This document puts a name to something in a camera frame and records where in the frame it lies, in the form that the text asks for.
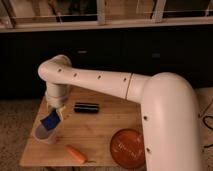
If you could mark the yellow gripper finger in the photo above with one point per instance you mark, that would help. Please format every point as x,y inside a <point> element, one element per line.
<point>64,113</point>

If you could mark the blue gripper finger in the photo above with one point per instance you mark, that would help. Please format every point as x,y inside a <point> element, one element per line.
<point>51,121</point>

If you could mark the orange carrot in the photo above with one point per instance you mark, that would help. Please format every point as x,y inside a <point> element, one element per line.
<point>77,155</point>

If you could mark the wooden table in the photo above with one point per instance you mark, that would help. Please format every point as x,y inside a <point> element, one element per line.
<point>89,133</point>

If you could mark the orange plate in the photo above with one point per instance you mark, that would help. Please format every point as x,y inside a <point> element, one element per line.
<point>127,149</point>

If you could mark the grey ceramic cup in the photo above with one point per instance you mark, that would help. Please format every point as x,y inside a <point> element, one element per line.
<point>43,135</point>

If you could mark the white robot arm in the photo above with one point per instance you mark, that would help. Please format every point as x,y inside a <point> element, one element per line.
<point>169,109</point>

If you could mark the black cylinder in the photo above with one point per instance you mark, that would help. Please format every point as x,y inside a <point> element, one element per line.
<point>86,108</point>

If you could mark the white window frame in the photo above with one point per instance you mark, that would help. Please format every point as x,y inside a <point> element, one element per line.
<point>30,15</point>

